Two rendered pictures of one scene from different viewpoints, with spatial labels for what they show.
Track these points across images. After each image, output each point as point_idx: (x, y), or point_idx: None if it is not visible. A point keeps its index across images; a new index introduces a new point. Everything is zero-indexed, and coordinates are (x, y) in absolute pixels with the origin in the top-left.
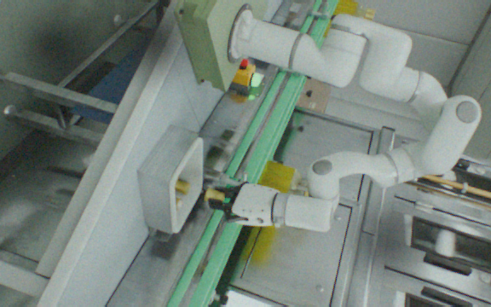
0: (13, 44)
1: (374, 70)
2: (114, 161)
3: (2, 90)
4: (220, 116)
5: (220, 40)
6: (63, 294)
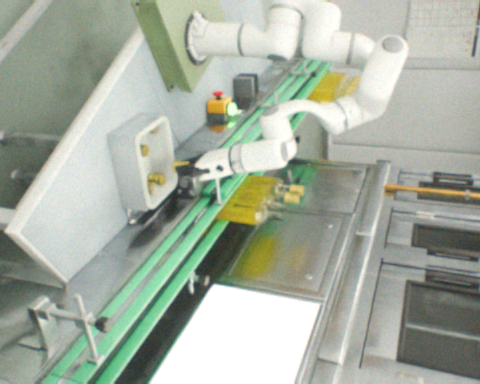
0: (21, 114)
1: (310, 35)
2: (84, 117)
3: (11, 154)
4: (198, 136)
5: (175, 31)
6: (35, 211)
